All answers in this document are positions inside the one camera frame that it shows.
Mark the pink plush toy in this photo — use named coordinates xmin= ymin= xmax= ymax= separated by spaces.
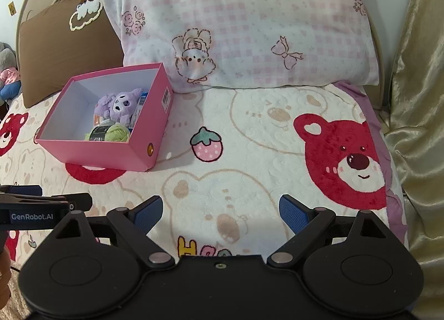
xmin=0 ymin=67 xmax=22 ymax=85

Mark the pink checked white pillow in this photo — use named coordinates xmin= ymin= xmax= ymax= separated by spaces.
xmin=99 ymin=0 xmax=381 ymax=94

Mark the grey plush toy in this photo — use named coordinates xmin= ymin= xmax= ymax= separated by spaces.
xmin=0 ymin=41 xmax=18 ymax=71

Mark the pink cardboard box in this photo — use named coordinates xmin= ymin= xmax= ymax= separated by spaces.
xmin=34 ymin=62 xmax=174 ymax=172

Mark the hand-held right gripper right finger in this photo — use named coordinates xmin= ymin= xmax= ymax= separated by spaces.
xmin=267 ymin=194 xmax=389 ymax=268

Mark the purple plush toy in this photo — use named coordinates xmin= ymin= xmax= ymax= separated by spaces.
xmin=94 ymin=87 xmax=145 ymax=125

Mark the blue plush toy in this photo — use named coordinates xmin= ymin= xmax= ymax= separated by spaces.
xmin=0 ymin=81 xmax=23 ymax=106

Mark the person's left hand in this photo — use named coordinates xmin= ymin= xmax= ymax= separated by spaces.
xmin=0 ymin=252 xmax=11 ymax=302

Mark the blue snack packet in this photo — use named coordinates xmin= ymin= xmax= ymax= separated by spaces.
xmin=130 ymin=92 xmax=150 ymax=130

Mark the bear print blanket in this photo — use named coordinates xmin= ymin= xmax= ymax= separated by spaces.
xmin=0 ymin=82 xmax=410 ymax=307

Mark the cream satin curtain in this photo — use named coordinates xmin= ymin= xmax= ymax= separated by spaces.
xmin=383 ymin=0 xmax=444 ymax=320

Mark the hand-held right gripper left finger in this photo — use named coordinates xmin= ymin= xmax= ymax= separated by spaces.
xmin=51 ymin=195 xmax=176 ymax=269

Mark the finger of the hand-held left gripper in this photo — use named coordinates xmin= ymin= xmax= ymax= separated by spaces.
xmin=52 ymin=193 xmax=93 ymax=213
xmin=0 ymin=184 xmax=43 ymax=200

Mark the brown pillow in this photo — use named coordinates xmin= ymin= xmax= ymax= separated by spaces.
xmin=17 ymin=0 xmax=126 ymax=110

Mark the green yarn ball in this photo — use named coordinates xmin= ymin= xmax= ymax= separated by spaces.
xmin=84 ymin=122 xmax=132 ymax=144

